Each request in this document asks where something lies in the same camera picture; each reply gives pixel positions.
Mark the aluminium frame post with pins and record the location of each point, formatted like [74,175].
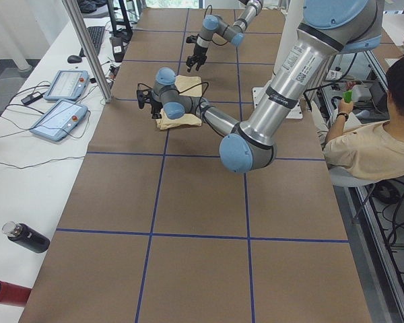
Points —
[85,40]

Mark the seated person beige shirt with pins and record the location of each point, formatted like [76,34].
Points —
[373,151]

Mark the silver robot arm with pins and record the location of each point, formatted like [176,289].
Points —
[214,24]
[327,28]

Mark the cream long-sleeve graphic shirt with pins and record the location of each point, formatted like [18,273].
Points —
[179,114]

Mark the blue teach pendant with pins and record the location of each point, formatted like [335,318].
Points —
[59,120]
[67,84]

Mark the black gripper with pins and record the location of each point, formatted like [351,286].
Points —
[198,52]
[155,107]

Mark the black water bottle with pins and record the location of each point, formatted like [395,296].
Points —
[25,236]

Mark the blue tape line lengthwise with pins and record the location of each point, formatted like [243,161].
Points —
[153,218]

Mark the red cylinder bottle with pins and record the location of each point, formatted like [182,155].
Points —
[13,295]

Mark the black computer mouse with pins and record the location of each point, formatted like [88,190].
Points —
[74,59]

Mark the white side desk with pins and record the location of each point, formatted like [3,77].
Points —
[36,178]

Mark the black monitor stand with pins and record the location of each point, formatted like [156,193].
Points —
[121,27]

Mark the blue teach pendant near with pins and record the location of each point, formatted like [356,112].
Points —
[59,120]

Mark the black keyboard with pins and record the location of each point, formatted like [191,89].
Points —
[96,34]

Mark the blue teach pendant far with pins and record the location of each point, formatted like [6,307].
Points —
[67,84]

